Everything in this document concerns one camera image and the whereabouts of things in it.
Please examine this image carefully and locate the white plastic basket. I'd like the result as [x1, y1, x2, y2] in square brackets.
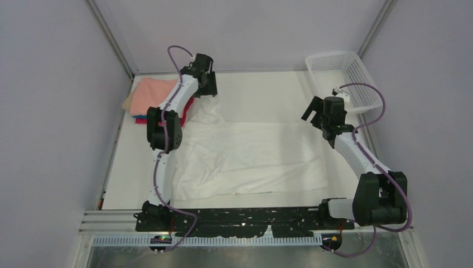
[305, 51, 382, 114]

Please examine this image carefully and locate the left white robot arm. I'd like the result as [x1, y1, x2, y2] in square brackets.
[142, 53, 218, 220]

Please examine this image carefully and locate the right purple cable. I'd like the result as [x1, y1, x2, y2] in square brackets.
[321, 83, 413, 258]

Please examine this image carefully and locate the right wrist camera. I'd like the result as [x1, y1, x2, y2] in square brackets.
[332, 87, 351, 103]

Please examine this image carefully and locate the white t shirt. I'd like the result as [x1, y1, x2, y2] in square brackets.
[172, 100, 329, 201]

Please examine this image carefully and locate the white slotted cable duct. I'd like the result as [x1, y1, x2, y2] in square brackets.
[92, 234, 322, 247]

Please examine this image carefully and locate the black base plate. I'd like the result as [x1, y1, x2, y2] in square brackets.
[133, 204, 354, 238]

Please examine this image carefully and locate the grey aluminium frame rail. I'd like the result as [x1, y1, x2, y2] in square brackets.
[85, 0, 134, 79]

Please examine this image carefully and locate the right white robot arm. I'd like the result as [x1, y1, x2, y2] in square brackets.
[301, 96, 412, 229]

